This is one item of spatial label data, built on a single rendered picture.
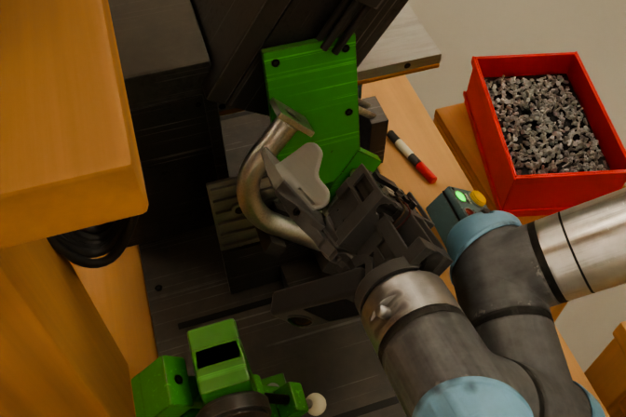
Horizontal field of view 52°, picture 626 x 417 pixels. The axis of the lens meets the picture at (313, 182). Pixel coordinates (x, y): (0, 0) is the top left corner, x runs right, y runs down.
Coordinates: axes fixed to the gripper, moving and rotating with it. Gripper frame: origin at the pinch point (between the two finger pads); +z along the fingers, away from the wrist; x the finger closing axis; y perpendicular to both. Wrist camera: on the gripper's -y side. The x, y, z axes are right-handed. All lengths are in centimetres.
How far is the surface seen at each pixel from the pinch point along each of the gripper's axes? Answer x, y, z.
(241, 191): -0.5, -9.7, 11.1
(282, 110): 2.0, 2.0, 11.2
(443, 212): -35.6, -0.4, 16.8
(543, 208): -58, 9, 22
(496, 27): -149, 37, 176
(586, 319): -145, -16, 48
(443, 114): -51, 8, 50
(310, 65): 1.2, 7.7, 14.1
